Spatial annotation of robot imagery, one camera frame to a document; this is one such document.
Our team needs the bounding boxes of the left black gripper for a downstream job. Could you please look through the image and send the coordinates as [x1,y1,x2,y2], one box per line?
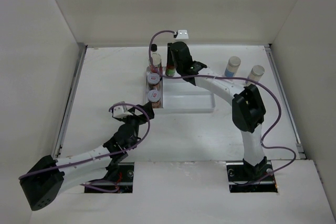
[119,101,153,135]

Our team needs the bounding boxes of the white shaker blue label left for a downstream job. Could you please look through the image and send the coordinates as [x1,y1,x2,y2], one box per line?
[224,56,241,77]

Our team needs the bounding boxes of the spice jar dark contents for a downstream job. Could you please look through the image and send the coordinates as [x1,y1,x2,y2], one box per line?
[146,72,161,91]

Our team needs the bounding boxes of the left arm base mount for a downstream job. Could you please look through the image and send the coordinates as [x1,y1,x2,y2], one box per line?
[84,163,135,194]

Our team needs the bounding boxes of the dark sauce bottle black cap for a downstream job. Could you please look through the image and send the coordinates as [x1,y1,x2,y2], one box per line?
[148,43,163,76]

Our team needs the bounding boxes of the green bottle yellow cap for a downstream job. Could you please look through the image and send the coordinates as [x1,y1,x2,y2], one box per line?
[165,64,176,77]

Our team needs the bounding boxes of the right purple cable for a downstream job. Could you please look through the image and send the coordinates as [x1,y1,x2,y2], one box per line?
[148,30,297,183]

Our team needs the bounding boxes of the spice jar orange contents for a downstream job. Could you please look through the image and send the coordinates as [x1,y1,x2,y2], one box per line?
[147,90,161,109]

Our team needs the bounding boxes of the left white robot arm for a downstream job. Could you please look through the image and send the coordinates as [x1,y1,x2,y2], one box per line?
[19,102,154,211]

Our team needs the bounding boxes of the white shaker blue label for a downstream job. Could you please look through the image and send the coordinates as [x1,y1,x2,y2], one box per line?
[224,56,241,77]
[247,65,265,82]

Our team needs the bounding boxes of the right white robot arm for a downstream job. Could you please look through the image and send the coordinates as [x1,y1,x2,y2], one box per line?
[168,41,267,180]

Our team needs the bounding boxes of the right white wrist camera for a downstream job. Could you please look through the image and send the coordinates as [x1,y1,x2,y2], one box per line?
[175,30,189,40]

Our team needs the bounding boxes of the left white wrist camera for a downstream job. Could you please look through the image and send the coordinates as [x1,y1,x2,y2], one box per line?
[109,101,132,117]

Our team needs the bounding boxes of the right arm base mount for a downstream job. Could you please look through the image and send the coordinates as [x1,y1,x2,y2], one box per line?
[226,161,278,193]

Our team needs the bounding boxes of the white shaker blue label right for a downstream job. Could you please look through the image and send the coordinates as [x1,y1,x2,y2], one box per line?
[247,65,265,82]

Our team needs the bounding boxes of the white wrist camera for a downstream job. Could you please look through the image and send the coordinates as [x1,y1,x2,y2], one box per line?
[175,30,189,40]
[109,101,132,117]

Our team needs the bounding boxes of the white divided organizer tray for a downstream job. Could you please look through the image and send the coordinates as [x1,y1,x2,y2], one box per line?
[154,78,216,114]

